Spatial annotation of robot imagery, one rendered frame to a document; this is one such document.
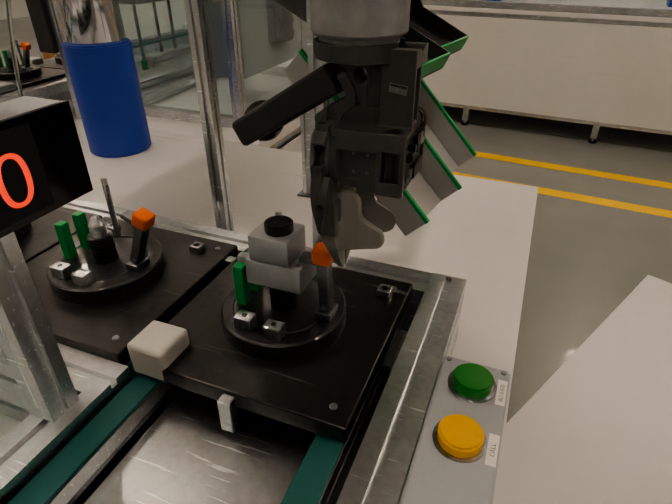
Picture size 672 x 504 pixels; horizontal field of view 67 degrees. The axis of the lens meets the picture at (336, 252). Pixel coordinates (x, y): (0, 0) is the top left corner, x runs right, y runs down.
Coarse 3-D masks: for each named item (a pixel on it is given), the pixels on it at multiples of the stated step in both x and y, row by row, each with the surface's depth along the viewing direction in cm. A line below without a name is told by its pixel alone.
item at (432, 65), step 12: (276, 0) 64; (288, 0) 63; (300, 0) 62; (300, 12) 63; (408, 36) 70; (420, 36) 69; (432, 48) 69; (432, 60) 63; (444, 60) 67; (432, 72) 67
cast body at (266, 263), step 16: (272, 224) 51; (288, 224) 51; (256, 240) 51; (272, 240) 50; (288, 240) 50; (304, 240) 53; (240, 256) 55; (256, 256) 52; (272, 256) 51; (288, 256) 50; (256, 272) 53; (272, 272) 52; (288, 272) 51; (304, 272) 52; (288, 288) 52; (304, 288) 53
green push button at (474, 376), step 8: (456, 368) 51; (464, 368) 51; (472, 368) 51; (480, 368) 51; (456, 376) 50; (464, 376) 50; (472, 376) 50; (480, 376) 50; (488, 376) 50; (456, 384) 49; (464, 384) 49; (472, 384) 49; (480, 384) 49; (488, 384) 49; (464, 392) 49; (472, 392) 48; (480, 392) 48; (488, 392) 48
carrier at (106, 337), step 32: (64, 224) 62; (96, 224) 61; (128, 224) 77; (64, 256) 64; (96, 256) 63; (128, 256) 65; (160, 256) 65; (192, 256) 69; (224, 256) 69; (64, 288) 59; (96, 288) 59; (128, 288) 61; (160, 288) 62; (192, 288) 63; (64, 320) 57; (96, 320) 57; (128, 320) 57; (160, 320) 58; (96, 352) 54; (128, 352) 54
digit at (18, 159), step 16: (16, 128) 33; (0, 144) 32; (16, 144) 33; (32, 144) 34; (0, 160) 32; (16, 160) 33; (32, 160) 34; (0, 176) 32; (16, 176) 33; (32, 176) 35; (0, 192) 33; (16, 192) 34; (32, 192) 35; (48, 192) 36; (0, 208) 33; (16, 208) 34; (32, 208) 35; (0, 224) 33
